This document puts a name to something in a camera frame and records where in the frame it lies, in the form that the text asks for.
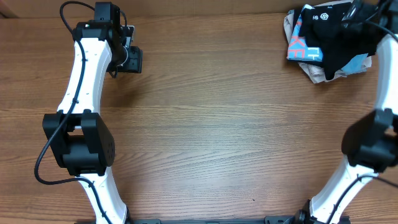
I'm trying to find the black t-shirt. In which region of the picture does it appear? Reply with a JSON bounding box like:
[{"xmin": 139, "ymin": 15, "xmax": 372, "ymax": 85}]
[{"xmin": 299, "ymin": 2, "xmax": 376, "ymax": 81}]

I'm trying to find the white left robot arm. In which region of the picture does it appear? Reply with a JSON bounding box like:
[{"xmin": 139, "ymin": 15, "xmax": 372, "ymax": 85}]
[{"xmin": 34, "ymin": 2, "xmax": 143, "ymax": 223}]

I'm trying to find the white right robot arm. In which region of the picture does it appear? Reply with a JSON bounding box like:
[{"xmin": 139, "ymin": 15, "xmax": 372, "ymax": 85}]
[{"xmin": 280, "ymin": 1, "xmax": 397, "ymax": 223}]

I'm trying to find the light blue printed t-shirt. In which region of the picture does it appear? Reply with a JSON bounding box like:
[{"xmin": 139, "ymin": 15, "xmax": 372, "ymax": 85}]
[{"xmin": 287, "ymin": 4, "xmax": 362, "ymax": 70}]

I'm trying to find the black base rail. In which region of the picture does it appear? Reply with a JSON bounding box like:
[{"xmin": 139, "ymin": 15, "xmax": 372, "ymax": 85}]
[{"xmin": 74, "ymin": 215, "xmax": 352, "ymax": 224}]

